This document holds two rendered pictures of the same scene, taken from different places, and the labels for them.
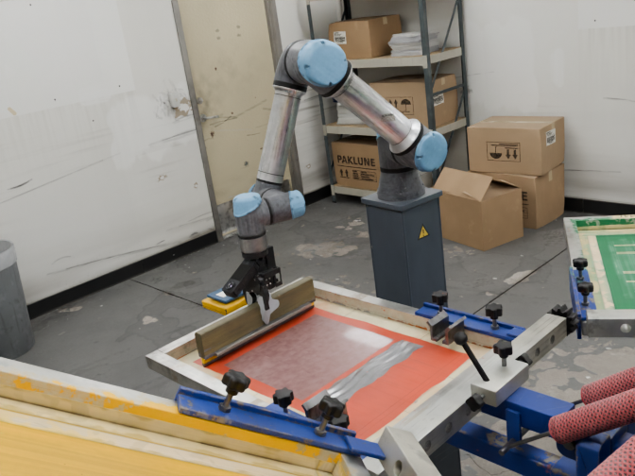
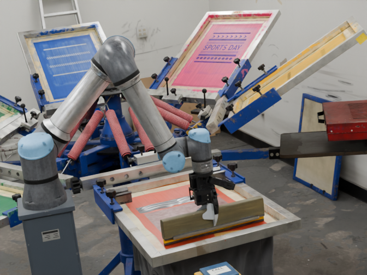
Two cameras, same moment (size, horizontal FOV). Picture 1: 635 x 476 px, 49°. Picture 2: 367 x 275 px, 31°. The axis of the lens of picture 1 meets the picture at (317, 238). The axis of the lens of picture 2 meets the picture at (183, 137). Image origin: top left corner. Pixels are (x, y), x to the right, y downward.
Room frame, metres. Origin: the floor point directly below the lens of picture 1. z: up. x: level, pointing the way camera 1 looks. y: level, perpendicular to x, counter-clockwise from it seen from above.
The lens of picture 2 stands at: (3.91, 1.00, 1.97)
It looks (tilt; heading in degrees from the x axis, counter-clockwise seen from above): 16 degrees down; 203
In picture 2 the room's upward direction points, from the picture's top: 6 degrees counter-clockwise
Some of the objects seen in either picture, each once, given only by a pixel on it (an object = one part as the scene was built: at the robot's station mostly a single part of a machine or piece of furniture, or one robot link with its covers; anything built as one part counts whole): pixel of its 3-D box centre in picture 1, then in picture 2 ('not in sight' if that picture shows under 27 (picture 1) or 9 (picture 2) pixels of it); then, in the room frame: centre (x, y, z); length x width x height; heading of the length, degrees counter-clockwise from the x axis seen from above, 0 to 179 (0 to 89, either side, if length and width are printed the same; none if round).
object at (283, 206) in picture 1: (281, 206); (172, 150); (1.84, 0.09, 1.30); 0.11 x 0.11 x 0.08; 23
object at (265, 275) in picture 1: (260, 269); (202, 186); (1.78, 0.17, 1.14); 0.09 x 0.08 x 0.12; 132
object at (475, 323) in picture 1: (468, 330); (108, 203); (1.59, -0.35, 0.98); 0.30 x 0.05 x 0.07; 42
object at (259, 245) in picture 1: (252, 243); (202, 165); (1.78, 0.18, 1.23); 0.08 x 0.08 x 0.05
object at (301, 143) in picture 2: not in sight; (241, 153); (0.66, -0.03, 0.91); 1.34 x 0.40 x 0.08; 102
